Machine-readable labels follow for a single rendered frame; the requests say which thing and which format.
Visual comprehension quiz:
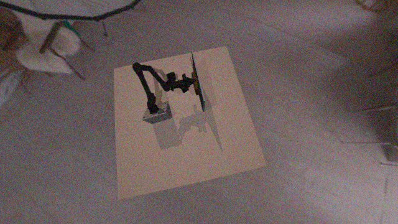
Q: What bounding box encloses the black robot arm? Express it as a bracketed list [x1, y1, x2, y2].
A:
[132, 62, 187, 114]

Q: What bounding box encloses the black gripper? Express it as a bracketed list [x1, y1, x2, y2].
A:
[177, 73, 196, 91]

